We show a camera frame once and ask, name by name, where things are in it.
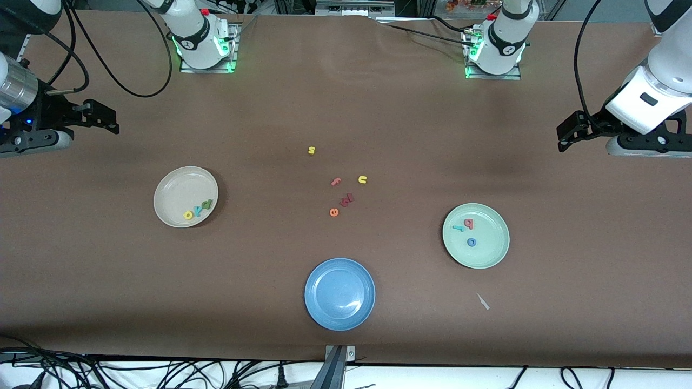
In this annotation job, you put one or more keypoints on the brown table cover sheet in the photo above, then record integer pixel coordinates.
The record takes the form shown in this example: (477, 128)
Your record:
(378, 108)

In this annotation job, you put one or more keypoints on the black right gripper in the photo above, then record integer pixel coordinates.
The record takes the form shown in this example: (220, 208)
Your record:
(47, 112)

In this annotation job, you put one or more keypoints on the beige round plate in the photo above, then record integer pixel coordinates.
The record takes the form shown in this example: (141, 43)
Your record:
(178, 189)

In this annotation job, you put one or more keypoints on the grey metal mount bracket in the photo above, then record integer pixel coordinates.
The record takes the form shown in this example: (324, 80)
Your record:
(335, 367)

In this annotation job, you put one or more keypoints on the small white paper scrap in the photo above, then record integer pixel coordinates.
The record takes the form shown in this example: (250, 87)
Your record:
(483, 301)

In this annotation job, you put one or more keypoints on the blue round plate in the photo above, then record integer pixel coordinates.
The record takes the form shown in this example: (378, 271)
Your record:
(339, 293)

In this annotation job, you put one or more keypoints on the dark red letter w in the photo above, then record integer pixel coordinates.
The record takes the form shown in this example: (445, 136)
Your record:
(346, 200)

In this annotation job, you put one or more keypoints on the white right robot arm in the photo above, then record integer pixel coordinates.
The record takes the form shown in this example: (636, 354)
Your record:
(194, 38)

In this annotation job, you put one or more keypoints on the black power plug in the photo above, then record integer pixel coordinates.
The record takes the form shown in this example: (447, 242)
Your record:
(281, 378)

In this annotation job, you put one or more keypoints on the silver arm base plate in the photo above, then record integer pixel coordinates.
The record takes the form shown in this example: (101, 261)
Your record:
(514, 75)
(231, 64)

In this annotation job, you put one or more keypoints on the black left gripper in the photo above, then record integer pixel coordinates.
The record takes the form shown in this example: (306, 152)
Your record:
(596, 123)

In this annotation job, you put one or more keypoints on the light green round plate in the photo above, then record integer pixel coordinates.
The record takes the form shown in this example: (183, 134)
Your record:
(489, 248)

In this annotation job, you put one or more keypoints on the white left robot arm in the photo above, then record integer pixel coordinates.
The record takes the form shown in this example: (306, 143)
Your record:
(505, 43)

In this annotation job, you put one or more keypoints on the grey power strip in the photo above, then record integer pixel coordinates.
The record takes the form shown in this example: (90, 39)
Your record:
(354, 7)

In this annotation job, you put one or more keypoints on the green letter b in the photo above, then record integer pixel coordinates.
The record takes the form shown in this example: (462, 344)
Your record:
(207, 205)

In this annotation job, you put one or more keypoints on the orange background objects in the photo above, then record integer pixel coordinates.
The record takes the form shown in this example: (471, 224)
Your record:
(465, 4)

